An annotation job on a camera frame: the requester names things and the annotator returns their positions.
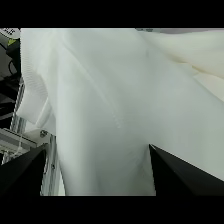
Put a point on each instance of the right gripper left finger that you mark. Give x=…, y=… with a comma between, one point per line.
x=21, y=173

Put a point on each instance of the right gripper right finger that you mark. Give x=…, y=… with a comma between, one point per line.
x=180, y=176

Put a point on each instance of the white long-sleeved shirt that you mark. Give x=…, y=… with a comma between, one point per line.
x=126, y=100

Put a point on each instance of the silver frame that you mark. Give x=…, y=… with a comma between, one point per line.
x=23, y=143

